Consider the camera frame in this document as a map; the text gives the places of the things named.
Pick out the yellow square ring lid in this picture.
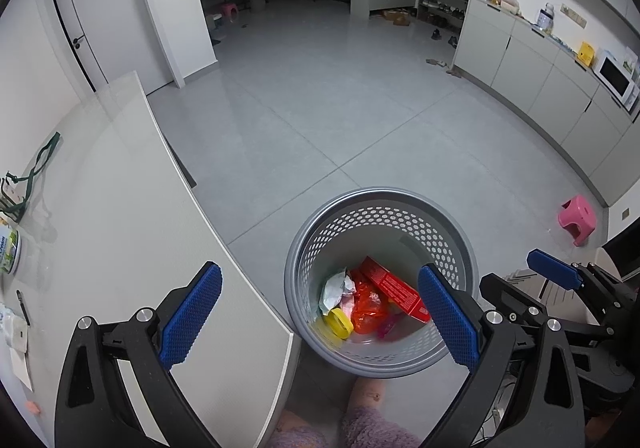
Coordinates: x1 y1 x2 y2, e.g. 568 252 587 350
322 308 354 340

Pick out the green bottle with strap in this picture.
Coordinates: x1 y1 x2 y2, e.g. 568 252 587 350
0 131 62 221

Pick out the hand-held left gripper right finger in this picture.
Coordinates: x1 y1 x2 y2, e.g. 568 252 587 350
417 263 587 448

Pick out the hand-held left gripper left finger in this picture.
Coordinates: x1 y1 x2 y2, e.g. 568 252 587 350
54 261 223 448

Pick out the wet wipes pack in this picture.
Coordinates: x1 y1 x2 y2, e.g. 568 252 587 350
318 268 357 316

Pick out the white counter cabinet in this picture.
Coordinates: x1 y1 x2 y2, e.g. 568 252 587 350
452 0 640 209

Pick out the person's right leg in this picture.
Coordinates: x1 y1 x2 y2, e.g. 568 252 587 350
340 378 421 448

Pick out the red toothpaste box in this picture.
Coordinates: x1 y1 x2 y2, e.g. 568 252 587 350
361 256 432 324

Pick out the wall outlet strip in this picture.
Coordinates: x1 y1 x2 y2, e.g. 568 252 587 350
560 3 587 26

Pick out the person's left leg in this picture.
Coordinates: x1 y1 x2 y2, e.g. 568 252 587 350
270 410 331 448

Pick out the milk powder can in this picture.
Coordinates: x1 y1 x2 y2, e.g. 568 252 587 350
0 222 25 276

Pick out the shoe rack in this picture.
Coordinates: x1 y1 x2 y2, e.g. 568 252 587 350
415 0 471 29

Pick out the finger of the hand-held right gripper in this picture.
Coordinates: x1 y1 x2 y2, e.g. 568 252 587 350
479 273 615 344
526 249 640 329

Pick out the person's leg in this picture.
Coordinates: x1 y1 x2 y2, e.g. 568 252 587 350
340 378 421 448
270 410 331 448

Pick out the red plastic bag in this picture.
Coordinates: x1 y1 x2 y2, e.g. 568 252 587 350
348 268 391 335

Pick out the white jar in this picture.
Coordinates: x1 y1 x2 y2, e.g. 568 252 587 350
536 3 556 33

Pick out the white microwave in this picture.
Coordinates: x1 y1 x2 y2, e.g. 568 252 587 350
592 53 638 109

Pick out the white tissue pack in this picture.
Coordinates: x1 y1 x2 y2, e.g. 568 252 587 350
0 305 28 354

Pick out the white door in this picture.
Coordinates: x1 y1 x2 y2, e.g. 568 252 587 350
46 0 173 93

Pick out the grey perforated waste basket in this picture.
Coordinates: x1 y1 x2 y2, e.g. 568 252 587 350
284 186 480 380

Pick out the white notepad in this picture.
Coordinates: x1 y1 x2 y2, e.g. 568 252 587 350
10 345 35 391

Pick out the pink plastic stool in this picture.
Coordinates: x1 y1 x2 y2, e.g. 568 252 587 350
558 194 598 247

